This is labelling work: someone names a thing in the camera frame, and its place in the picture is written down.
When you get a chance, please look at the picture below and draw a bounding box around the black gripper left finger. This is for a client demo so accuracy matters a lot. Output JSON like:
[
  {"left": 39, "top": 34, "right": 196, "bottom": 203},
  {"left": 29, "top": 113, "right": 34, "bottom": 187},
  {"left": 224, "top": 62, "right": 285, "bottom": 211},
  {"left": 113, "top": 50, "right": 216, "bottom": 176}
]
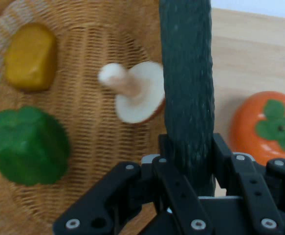
[{"left": 52, "top": 133, "right": 214, "bottom": 235}]

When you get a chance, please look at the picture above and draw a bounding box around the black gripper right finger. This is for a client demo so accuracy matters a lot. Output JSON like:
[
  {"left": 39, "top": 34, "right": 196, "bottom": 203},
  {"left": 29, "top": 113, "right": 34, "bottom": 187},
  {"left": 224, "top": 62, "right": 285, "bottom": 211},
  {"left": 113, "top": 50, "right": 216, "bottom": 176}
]
[{"left": 211, "top": 133, "right": 285, "bottom": 235}]

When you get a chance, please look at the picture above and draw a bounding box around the dark green cucumber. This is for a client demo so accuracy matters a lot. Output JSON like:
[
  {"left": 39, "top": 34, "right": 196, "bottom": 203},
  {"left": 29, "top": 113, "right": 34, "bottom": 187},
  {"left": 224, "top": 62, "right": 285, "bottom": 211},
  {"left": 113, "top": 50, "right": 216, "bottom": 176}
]
[{"left": 158, "top": 0, "right": 217, "bottom": 197}]

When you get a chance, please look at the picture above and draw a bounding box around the orange persimmon toy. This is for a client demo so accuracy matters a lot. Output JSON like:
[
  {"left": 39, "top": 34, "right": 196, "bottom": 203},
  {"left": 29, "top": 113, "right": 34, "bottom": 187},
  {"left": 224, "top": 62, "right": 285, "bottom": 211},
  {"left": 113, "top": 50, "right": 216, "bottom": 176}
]
[{"left": 229, "top": 91, "right": 285, "bottom": 167}]

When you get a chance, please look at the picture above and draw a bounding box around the woven wicker basket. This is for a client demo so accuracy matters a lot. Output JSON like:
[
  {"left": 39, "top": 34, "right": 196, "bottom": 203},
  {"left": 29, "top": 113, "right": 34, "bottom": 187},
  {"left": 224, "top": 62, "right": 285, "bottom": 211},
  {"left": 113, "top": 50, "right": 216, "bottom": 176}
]
[{"left": 0, "top": 0, "right": 168, "bottom": 235}]

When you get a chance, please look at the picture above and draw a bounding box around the green bell pepper toy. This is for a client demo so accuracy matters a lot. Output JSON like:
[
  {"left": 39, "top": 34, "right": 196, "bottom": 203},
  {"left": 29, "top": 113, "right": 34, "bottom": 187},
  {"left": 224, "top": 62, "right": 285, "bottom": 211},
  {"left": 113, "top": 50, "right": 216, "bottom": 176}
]
[{"left": 0, "top": 106, "right": 71, "bottom": 186}]

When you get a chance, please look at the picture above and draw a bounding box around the beige mushroom toy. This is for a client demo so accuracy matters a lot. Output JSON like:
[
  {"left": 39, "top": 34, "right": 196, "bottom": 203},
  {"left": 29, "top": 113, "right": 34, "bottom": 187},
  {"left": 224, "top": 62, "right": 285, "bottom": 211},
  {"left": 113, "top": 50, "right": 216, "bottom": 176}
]
[{"left": 97, "top": 61, "right": 167, "bottom": 124}]

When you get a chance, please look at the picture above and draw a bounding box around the wooden cutting board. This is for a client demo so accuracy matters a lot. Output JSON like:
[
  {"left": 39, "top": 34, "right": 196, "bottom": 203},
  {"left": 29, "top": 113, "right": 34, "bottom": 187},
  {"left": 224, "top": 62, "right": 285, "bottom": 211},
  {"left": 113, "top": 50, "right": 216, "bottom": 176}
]
[{"left": 210, "top": 8, "right": 285, "bottom": 196}]

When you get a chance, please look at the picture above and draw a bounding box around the yellow-brown potato toy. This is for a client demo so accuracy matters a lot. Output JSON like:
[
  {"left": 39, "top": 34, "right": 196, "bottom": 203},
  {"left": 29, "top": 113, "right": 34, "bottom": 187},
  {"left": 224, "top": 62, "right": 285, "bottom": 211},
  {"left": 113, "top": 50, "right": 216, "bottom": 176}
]
[{"left": 4, "top": 23, "right": 58, "bottom": 93}]

